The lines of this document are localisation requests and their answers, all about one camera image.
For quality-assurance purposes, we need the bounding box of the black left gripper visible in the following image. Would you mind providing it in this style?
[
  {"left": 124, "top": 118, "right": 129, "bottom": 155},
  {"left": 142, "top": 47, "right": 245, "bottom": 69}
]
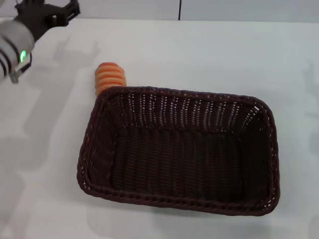
[{"left": 14, "top": 0, "right": 81, "bottom": 45}]

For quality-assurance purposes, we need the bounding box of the orange striped bread loaf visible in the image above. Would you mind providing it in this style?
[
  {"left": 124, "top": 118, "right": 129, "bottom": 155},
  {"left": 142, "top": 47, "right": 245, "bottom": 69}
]
[{"left": 94, "top": 62, "right": 127, "bottom": 97}]

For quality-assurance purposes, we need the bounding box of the dark brown woven basket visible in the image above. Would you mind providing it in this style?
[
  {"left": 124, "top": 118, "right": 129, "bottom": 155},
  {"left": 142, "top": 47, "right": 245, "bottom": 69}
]
[{"left": 76, "top": 86, "right": 282, "bottom": 218}]

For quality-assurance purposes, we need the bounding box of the thin left arm cable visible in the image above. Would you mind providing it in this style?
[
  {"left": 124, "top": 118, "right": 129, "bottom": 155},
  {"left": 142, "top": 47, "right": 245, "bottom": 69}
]
[{"left": 10, "top": 52, "right": 33, "bottom": 85}]

